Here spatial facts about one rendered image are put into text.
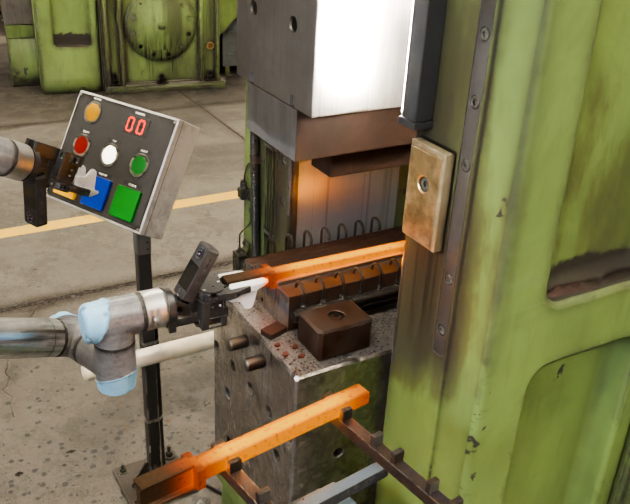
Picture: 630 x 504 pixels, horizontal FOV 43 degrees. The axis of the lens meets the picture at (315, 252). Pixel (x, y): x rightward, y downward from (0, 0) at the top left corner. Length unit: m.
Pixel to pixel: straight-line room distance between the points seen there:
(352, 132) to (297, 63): 0.18
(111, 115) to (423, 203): 0.94
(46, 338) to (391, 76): 0.78
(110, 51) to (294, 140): 4.98
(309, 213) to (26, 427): 1.43
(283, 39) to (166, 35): 4.95
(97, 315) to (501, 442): 0.74
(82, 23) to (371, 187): 4.70
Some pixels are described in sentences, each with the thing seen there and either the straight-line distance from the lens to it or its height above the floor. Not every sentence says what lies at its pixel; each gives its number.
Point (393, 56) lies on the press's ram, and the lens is 1.40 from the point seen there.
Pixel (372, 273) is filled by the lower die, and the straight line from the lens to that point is 1.64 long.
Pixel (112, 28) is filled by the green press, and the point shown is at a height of 0.48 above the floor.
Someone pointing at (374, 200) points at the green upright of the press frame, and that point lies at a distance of 1.90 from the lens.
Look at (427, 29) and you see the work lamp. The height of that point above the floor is 1.54.
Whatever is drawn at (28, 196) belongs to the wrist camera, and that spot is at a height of 1.11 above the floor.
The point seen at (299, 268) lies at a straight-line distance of 1.60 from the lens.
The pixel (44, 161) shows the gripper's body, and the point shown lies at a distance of 1.71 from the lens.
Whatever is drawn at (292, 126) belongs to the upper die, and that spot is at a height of 1.33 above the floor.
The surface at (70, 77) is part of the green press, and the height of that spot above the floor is 0.12.
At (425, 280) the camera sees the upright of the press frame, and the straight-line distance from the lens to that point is 1.38.
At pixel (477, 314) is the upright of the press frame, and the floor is 1.11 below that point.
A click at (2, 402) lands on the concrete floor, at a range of 3.00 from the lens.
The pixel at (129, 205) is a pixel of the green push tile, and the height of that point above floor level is 1.01.
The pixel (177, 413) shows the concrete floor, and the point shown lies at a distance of 2.84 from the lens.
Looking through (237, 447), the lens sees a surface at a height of 0.98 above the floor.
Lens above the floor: 1.77
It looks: 27 degrees down
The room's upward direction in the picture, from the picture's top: 3 degrees clockwise
